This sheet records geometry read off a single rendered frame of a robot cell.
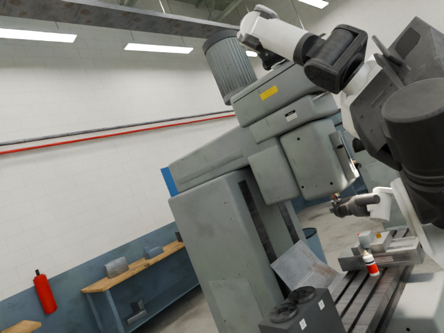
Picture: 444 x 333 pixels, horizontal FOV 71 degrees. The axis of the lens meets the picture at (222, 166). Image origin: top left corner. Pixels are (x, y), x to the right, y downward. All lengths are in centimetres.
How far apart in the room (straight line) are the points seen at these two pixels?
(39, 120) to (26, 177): 92
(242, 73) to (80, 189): 411
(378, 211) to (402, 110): 74
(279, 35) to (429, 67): 40
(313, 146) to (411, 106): 80
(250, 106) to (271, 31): 52
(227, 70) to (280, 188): 62
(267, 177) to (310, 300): 63
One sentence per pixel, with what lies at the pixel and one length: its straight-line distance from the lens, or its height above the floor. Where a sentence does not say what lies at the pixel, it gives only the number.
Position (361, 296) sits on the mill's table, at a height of 91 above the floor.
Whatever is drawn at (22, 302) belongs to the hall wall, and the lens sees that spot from 494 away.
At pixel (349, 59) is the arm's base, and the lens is 90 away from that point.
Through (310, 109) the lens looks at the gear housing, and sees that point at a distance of 131.
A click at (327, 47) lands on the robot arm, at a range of 93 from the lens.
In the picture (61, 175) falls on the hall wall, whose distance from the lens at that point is 528.
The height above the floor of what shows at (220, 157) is 165.
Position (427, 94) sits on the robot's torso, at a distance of 60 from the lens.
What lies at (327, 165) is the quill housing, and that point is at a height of 143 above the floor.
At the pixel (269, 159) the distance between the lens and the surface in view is 144.
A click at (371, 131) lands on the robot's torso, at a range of 81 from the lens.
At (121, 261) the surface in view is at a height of 103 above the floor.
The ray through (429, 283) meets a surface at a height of 83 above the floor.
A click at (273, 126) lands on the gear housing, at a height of 167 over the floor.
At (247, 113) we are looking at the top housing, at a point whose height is 178.
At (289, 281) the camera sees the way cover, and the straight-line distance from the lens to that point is 161.
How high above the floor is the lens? 153
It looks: 3 degrees up
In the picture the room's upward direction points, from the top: 22 degrees counter-clockwise
